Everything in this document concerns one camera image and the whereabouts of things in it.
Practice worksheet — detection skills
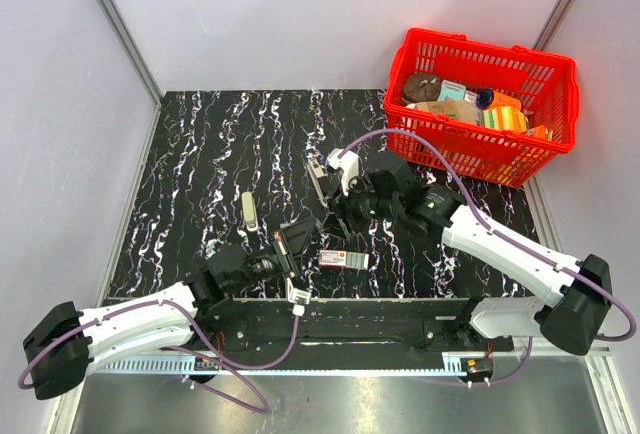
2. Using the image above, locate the yellow green sponge pack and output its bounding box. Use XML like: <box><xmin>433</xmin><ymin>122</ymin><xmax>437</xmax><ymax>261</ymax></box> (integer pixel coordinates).
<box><xmin>483</xmin><ymin>106</ymin><xmax>529</xmax><ymax>134</ymax></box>

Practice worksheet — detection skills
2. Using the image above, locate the blue capped orange bottle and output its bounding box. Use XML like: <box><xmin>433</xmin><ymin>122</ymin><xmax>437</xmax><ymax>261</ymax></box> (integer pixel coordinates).
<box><xmin>476</xmin><ymin>88</ymin><xmax>522</xmax><ymax>110</ymax></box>

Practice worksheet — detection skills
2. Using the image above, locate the brown cardboard package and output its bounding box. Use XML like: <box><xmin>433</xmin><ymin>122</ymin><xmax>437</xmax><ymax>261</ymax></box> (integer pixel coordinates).
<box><xmin>406</xmin><ymin>100</ymin><xmax>482</xmax><ymax>125</ymax></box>

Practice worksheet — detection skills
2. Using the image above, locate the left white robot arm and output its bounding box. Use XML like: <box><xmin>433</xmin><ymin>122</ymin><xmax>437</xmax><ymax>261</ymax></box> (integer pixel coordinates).
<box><xmin>18</xmin><ymin>217</ymin><xmax>316</xmax><ymax>400</ymax></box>

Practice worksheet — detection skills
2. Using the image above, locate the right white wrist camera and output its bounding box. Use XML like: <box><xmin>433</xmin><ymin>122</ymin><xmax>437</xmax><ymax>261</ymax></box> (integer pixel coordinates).
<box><xmin>326</xmin><ymin>148</ymin><xmax>360</xmax><ymax>196</ymax></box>

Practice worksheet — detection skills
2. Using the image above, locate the teal small box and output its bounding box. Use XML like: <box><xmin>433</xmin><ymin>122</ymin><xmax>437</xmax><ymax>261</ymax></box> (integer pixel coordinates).
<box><xmin>437</xmin><ymin>80</ymin><xmax>467</xmax><ymax>102</ymax></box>

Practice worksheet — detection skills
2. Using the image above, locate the red white staple box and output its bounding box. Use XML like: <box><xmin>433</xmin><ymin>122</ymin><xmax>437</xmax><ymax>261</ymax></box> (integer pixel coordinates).
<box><xmin>318</xmin><ymin>250</ymin><xmax>369</xmax><ymax>270</ymax></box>

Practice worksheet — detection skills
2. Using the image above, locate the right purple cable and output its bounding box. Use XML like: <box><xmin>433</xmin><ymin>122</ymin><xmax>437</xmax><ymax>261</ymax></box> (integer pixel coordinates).
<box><xmin>337</xmin><ymin>127</ymin><xmax>639</xmax><ymax>387</ymax></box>

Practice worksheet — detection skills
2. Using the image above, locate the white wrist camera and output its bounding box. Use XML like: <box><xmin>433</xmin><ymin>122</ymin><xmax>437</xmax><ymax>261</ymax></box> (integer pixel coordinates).
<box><xmin>286</xmin><ymin>279</ymin><xmax>311</xmax><ymax>317</ymax></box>
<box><xmin>326</xmin><ymin>148</ymin><xmax>360</xmax><ymax>196</ymax></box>

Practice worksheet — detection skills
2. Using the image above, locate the orange small box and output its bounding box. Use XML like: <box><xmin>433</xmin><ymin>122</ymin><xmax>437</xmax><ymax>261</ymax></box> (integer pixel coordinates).
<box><xmin>523</xmin><ymin>125</ymin><xmax>553</xmax><ymax>141</ymax></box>

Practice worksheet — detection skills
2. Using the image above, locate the red plastic basket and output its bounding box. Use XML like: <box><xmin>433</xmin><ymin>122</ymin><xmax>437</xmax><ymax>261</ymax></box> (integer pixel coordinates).
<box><xmin>384</xmin><ymin>28</ymin><xmax>580</xmax><ymax>187</ymax></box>

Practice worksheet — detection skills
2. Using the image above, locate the beige stapler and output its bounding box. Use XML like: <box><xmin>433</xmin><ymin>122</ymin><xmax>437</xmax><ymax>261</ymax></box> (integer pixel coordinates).
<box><xmin>241</xmin><ymin>191</ymin><xmax>259</xmax><ymax>232</ymax></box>

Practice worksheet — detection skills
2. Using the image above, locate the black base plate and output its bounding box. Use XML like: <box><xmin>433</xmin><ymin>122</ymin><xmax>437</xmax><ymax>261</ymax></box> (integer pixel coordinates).
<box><xmin>198</xmin><ymin>299</ymin><xmax>514</xmax><ymax>374</ymax></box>

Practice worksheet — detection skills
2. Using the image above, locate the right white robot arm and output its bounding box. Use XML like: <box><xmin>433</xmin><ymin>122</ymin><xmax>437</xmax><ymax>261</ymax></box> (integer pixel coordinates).
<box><xmin>307</xmin><ymin>149</ymin><xmax>611</xmax><ymax>356</ymax></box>

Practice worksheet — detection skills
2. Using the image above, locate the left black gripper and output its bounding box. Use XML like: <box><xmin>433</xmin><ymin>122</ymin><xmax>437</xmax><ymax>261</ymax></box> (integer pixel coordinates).
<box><xmin>229</xmin><ymin>217</ymin><xmax>316</xmax><ymax>292</ymax></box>

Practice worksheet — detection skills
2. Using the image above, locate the brown round object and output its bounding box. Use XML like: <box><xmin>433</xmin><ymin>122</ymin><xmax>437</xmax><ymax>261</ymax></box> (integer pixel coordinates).
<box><xmin>402</xmin><ymin>73</ymin><xmax>442</xmax><ymax>104</ymax></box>

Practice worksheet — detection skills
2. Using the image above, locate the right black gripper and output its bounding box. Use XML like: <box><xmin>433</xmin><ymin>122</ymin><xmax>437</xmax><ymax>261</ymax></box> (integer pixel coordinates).
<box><xmin>320</xmin><ymin>172</ymin><xmax>402</xmax><ymax>241</ymax></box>

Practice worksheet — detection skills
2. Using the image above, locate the aluminium rail frame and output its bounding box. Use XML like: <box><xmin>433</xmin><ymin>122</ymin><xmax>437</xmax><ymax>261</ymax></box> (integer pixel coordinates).
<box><xmin>67</xmin><ymin>316</ymin><xmax>614</xmax><ymax>375</ymax></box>

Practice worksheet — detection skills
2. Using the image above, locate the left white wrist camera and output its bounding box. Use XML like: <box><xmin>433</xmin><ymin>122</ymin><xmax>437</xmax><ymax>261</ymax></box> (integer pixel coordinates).
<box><xmin>286</xmin><ymin>279</ymin><xmax>311</xmax><ymax>317</ymax></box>

